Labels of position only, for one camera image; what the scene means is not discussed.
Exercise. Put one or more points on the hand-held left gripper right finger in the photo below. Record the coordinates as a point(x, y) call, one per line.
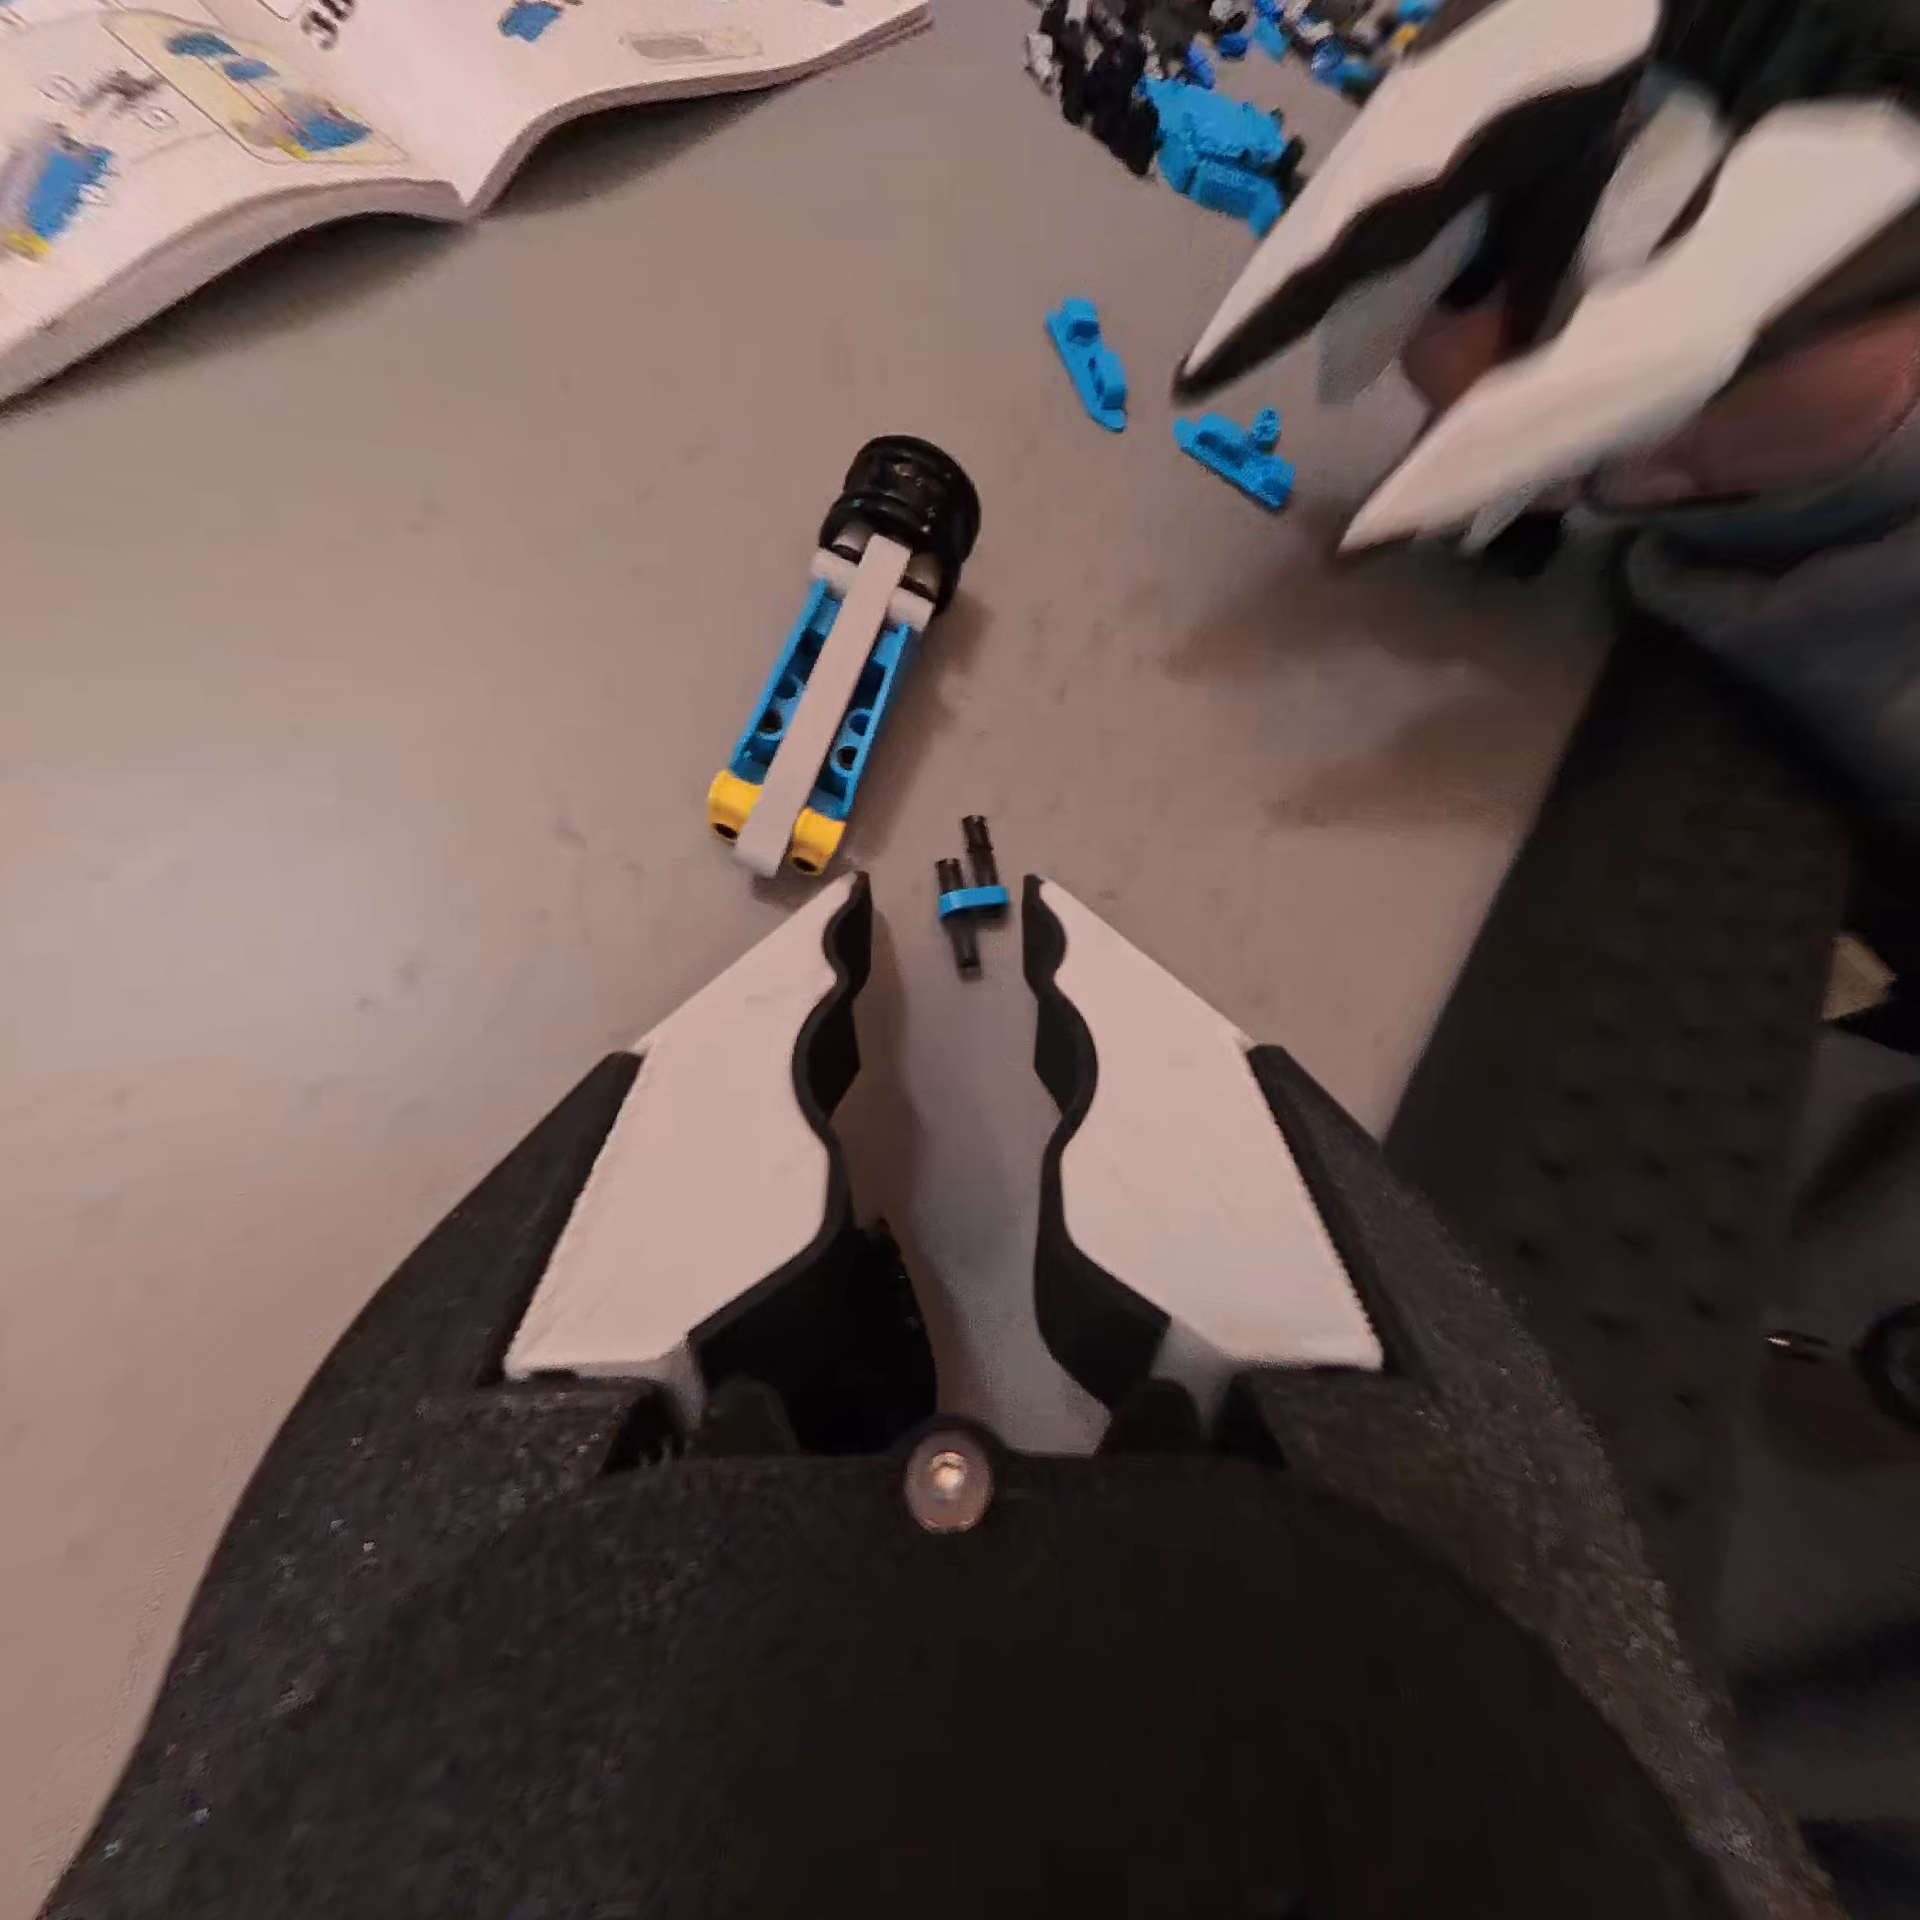
point(1215, 1200)

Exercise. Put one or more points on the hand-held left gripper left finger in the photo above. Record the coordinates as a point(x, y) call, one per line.
point(691, 1200)

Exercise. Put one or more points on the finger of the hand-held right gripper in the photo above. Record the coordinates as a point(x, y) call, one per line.
point(1652, 316)
point(1441, 136)

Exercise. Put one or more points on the pile of small building pieces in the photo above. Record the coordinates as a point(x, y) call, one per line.
point(1215, 141)

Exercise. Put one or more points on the blue angled panel piece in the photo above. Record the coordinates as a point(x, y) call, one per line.
point(1089, 358)
point(1230, 457)

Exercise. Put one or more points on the black wheel blue beam assembly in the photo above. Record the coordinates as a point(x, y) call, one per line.
point(839, 674)

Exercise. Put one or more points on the person's right forearm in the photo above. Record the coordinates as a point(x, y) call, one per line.
point(1799, 598)

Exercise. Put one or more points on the grey desk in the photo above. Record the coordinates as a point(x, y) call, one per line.
point(375, 598)

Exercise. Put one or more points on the person's right hand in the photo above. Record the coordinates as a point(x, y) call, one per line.
point(1830, 404)

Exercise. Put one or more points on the person's dark grey jacket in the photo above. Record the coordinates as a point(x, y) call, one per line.
point(1845, 1349)

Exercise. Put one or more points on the open instruction booklet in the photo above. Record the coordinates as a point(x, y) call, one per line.
point(301, 90)

